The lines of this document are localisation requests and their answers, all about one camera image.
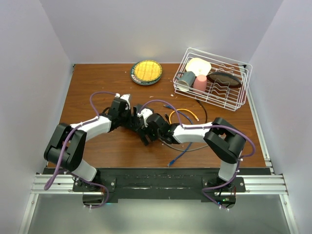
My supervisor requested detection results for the yellow ethernet cable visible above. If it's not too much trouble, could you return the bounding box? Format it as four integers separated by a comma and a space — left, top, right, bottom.
169, 108, 200, 126

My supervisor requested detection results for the aluminium frame rail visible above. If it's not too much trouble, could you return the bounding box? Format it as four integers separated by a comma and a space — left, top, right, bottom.
19, 167, 298, 234

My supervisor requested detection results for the grey mug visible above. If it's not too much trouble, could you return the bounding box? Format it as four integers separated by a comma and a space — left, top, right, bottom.
176, 71, 196, 92

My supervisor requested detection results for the blue ethernet cable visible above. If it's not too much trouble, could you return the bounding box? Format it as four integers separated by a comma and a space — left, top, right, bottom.
163, 104, 195, 168

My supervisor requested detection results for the yellow and green plate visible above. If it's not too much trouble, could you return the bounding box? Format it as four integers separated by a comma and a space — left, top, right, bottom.
130, 60, 163, 86

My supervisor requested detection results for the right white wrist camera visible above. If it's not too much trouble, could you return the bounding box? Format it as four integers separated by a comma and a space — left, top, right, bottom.
137, 108, 154, 127

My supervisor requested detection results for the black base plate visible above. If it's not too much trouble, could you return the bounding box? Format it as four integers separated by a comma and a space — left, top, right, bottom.
52, 168, 271, 207

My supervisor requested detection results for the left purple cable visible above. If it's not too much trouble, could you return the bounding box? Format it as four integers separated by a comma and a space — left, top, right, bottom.
43, 91, 120, 208

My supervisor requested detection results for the black ethernet cable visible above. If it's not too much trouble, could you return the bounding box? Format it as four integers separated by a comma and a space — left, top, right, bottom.
195, 97, 208, 124

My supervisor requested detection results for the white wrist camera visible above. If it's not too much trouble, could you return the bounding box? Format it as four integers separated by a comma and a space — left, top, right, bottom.
137, 108, 154, 127
115, 93, 132, 110

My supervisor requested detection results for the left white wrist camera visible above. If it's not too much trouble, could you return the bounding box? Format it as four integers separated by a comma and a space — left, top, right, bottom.
115, 93, 132, 110

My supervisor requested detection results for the white wire dish rack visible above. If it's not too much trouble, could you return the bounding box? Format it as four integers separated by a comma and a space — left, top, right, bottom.
173, 47, 253, 111

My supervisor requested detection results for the brown plate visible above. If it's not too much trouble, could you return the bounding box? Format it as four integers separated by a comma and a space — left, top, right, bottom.
207, 72, 242, 88

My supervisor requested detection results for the pink cup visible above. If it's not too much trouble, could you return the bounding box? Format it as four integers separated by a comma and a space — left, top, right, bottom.
193, 75, 207, 94

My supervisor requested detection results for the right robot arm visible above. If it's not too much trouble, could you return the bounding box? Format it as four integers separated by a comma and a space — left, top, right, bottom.
138, 111, 247, 192

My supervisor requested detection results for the black network switch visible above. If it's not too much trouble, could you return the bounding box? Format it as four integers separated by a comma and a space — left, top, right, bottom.
123, 104, 147, 138

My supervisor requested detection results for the white bowl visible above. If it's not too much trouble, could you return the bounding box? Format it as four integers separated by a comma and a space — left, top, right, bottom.
185, 58, 212, 77

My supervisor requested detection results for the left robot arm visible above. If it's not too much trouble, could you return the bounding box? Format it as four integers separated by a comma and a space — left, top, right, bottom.
43, 94, 131, 191

